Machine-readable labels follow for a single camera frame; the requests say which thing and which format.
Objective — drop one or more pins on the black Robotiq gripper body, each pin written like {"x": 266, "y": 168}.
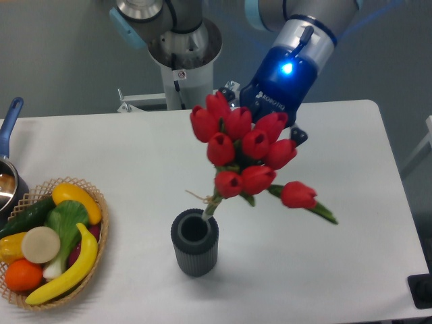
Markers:
{"x": 279, "y": 85}

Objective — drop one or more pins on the dark green cucumber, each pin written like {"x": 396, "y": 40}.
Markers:
{"x": 31, "y": 217}

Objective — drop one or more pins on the yellow squash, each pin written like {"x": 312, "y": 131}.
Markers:
{"x": 67, "y": 191}

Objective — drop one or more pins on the yellow bell pepper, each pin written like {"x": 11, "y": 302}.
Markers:
{"x": 11, "y": 248}

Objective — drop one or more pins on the black device at table edge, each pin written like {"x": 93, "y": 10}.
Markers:
{"x": 420, "y": 289}

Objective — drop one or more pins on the yellow banana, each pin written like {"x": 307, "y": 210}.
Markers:
{"x": 71, "y": 277}

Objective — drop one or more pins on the beige round disc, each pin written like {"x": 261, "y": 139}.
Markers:
{"x": 40, "y": 245}

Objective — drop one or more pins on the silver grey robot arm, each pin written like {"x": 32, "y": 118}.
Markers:
{"x": 185, "y": 45}

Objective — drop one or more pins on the green bok choy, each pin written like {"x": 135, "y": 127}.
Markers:
{"x": 62, "y": 220}

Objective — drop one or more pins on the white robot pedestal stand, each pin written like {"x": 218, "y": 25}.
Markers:
{"x": 182, "y": 89}

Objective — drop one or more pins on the dark red vegetable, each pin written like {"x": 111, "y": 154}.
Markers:
{"x": 95, "y": 230}

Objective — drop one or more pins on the orange fruit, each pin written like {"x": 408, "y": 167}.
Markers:
{"x": 22, "y": 275}

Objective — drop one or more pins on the red tulip bouquet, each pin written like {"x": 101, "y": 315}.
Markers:
{"x": 247, "y": 154}

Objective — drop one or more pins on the blue handled saucepan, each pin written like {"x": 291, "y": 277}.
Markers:
{"x": 13, "y": 187}

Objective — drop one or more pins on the woven wicker basket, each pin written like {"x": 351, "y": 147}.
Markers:
{"x": 42, "y": 191}

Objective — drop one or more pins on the dark grey ribbed vase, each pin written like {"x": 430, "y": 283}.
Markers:
{"x": 195, "y": 242}

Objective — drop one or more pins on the white frame at right edge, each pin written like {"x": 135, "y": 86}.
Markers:
{"x": 418, "y": 154}

